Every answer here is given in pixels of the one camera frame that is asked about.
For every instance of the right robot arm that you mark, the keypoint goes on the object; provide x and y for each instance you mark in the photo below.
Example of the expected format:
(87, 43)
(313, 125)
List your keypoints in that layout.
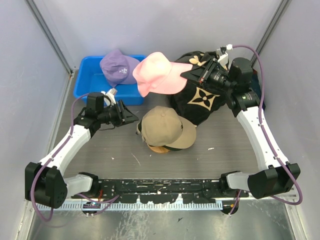
(276, 174)

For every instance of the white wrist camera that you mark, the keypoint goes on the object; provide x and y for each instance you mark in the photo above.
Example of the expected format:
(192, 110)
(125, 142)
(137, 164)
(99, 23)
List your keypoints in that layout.
(222, 53)
(110, 96)

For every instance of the green NY cap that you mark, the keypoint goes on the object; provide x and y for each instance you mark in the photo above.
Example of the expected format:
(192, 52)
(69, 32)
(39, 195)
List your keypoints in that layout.
(172, 149)

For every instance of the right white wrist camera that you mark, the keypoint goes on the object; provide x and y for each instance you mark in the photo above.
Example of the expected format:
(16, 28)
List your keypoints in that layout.
(222, 53)

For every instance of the blue plastic bin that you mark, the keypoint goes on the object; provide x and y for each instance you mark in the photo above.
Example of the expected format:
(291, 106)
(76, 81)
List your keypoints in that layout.
(90, 78)

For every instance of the beige cap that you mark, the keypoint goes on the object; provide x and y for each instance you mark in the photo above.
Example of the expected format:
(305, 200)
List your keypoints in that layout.
(163, 127)

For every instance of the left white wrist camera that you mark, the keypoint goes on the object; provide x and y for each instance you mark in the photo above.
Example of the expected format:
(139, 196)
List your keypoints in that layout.
(110, 96)

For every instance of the white slotted cable duct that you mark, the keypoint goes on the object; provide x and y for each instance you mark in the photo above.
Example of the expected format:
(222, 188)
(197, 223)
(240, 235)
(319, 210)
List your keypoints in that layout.
(74, 205)

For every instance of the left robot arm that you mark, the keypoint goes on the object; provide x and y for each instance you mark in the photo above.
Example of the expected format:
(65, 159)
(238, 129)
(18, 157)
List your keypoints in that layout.
(53, 166)

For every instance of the black floral blanket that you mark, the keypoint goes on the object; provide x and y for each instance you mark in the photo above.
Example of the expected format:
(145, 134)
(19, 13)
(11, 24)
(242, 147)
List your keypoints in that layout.
(194, 103)

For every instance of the pink cap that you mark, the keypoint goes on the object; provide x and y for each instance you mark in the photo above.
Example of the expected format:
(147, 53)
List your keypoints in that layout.
(156, 74)

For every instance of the purple LA cap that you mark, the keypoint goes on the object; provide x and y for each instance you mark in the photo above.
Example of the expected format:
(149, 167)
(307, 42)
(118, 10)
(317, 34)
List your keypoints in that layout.
(118, 68)

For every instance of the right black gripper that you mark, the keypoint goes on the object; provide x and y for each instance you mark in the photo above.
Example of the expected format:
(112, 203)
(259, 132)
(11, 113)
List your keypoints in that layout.
(195, 75)

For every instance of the navy cloth red trim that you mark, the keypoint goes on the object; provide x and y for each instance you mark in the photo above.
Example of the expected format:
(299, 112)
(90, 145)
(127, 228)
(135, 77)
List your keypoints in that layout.
(255, 84)

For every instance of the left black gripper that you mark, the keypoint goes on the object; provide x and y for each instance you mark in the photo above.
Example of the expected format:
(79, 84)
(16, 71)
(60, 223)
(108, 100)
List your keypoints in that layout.
(129, 117)

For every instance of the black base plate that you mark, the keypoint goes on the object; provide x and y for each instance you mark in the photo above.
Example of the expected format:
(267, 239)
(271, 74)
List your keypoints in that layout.
(155, 191)

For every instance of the wooden hat stand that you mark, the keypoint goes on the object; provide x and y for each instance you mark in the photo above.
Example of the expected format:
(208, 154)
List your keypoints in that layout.
(159, 149)

